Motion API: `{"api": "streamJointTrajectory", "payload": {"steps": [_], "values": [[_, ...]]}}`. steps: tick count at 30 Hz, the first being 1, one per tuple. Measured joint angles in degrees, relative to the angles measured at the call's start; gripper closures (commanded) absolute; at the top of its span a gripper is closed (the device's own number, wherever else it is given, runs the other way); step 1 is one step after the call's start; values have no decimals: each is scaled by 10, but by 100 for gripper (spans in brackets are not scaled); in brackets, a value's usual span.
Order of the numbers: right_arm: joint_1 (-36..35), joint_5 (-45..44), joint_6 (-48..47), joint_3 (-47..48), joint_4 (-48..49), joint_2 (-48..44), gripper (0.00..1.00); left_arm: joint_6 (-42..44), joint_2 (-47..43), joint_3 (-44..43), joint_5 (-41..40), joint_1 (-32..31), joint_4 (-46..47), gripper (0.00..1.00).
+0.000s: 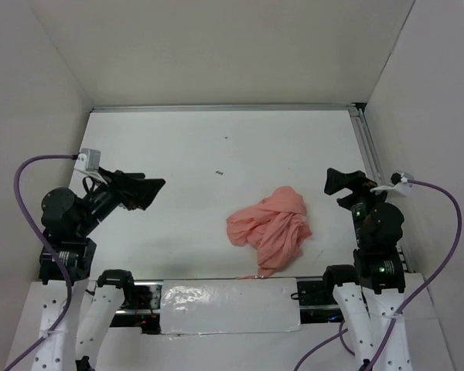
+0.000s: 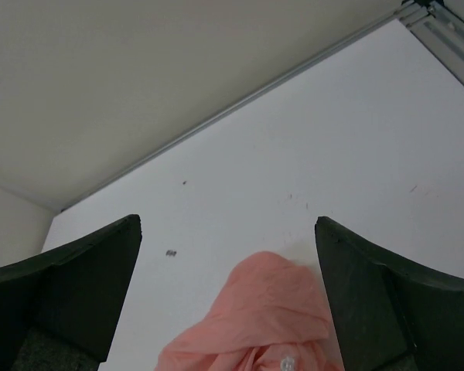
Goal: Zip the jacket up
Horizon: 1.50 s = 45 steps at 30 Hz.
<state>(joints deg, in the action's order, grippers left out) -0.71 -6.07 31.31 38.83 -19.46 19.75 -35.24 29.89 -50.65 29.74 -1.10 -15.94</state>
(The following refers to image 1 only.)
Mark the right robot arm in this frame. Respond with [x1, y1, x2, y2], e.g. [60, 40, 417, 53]
[322, 168, 412, 370]

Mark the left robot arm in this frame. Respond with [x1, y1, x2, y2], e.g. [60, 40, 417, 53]
[32, 168, 165, 370]

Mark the white front cover panel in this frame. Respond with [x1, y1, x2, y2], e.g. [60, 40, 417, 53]
[160, 277, 301, 335]

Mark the aluminium frame rail back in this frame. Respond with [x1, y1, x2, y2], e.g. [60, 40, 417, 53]
[92, 103, 367, 113]

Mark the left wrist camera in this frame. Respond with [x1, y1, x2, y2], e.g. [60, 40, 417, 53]
[74, 148, 102, 180]

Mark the pink jacket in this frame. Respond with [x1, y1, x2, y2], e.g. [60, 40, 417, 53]
[226, 186, 312, 278]

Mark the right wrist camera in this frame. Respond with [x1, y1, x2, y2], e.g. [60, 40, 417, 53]
[370, 172, 415, 197]

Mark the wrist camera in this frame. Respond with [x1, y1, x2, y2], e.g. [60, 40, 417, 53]
[74, 148, 102, 180]
[370, 172, 415, 197]

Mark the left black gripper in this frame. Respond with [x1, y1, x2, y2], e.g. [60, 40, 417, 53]
[77, 165, 165, 235]

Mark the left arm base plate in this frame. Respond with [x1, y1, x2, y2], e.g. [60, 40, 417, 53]
[85, 271, 162, 335]

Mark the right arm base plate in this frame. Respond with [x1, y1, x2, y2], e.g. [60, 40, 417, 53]
[291, 265, 357, 324]

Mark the aluminium frame rail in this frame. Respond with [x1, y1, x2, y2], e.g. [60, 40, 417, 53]
[92, 103, 367, 113]
[347, 102, 418, 274]

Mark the aluminium frame rail right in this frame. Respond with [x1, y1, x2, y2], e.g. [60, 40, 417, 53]
[347, 102, 418, 274]

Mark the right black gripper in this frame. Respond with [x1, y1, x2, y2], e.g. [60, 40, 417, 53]
[325, 165, 397, 246]

